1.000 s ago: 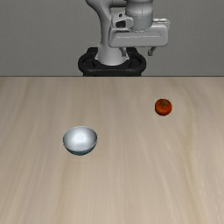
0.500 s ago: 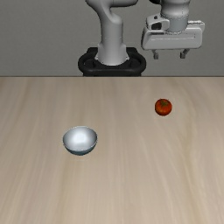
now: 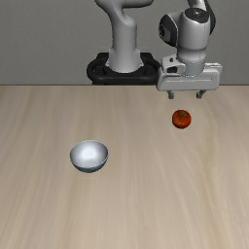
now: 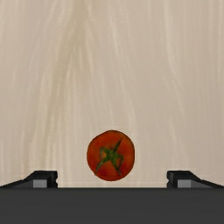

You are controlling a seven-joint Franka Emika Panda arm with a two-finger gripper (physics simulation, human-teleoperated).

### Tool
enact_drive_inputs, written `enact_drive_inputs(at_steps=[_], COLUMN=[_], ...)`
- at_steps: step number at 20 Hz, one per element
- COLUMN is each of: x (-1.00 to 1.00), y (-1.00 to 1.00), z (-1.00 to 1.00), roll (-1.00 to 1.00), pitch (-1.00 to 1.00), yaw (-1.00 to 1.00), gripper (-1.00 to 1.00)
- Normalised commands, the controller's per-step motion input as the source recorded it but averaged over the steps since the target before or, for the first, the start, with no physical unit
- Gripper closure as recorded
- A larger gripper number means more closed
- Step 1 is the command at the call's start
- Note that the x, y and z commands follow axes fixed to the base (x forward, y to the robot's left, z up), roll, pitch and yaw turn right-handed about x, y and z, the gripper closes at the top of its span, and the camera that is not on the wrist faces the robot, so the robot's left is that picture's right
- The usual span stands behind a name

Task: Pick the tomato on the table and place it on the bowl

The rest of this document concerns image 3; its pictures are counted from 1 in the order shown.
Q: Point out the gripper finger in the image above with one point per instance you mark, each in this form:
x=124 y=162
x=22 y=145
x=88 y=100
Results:
x=170 y=95
x=200 y=94

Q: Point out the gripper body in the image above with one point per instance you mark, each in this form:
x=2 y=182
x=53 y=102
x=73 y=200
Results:
x=191 y=78

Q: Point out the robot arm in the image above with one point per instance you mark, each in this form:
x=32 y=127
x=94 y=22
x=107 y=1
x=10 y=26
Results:
x=124 y=42

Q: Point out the red tomato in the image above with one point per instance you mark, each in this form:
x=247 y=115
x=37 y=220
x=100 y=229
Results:
x=181 y=119

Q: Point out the grey-blue bowl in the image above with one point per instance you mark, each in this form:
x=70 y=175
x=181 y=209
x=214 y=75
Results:
x=88 y=155

